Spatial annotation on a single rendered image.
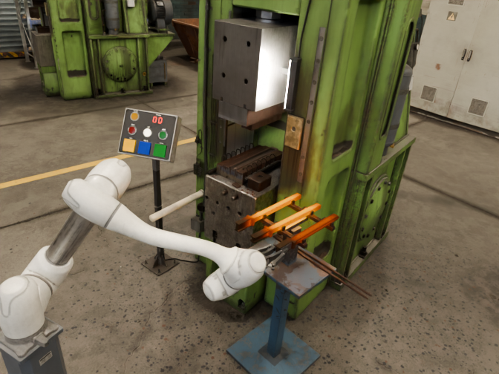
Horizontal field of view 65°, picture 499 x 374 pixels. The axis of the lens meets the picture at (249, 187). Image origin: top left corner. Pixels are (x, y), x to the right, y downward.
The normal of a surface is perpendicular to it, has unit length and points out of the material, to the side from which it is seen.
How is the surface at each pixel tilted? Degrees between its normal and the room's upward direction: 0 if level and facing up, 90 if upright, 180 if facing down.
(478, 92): 90
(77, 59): 90
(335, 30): 90
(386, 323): 0
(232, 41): 90
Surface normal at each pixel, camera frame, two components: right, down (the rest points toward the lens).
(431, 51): -0.77, 0.26
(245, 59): -0.62, 0.34
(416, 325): 0.07, -0.87
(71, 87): 0.56, 0.44
